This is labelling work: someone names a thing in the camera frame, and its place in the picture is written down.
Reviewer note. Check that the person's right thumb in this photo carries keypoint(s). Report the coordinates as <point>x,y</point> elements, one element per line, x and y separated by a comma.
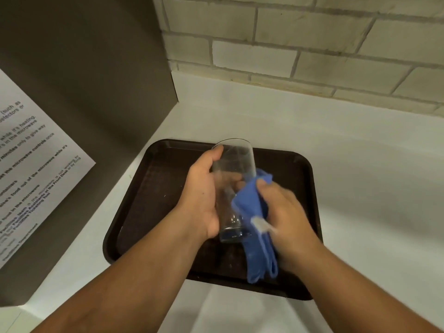
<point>265,190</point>

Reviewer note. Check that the person's right hand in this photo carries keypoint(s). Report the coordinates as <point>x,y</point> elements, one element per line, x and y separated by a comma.
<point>288,221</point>

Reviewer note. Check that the person's left thumb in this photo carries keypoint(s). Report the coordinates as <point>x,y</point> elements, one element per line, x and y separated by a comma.
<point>215,156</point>

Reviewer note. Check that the white printed notice sheet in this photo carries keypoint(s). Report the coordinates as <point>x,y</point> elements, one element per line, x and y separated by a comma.
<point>31,169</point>

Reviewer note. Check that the dark brown plastic tray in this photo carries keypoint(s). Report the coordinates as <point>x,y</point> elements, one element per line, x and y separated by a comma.
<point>156,204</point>

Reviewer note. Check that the person's right forearm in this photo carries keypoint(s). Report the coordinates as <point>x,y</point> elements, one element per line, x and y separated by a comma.
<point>353,294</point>

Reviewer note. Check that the person's left forearm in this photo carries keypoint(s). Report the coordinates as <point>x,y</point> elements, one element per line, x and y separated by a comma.
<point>125,277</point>

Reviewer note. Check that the person's left hand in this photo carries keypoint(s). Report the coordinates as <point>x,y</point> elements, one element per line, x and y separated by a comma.
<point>199,197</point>

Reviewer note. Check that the grey microwave oven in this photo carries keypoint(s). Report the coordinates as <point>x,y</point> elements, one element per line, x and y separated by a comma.
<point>69,117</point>

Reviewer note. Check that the blue cleaning cloth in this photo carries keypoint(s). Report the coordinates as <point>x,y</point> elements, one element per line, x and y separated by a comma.
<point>255,221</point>

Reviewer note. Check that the clear drinking glass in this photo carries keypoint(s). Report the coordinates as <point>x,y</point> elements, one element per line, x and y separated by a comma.
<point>232,183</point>

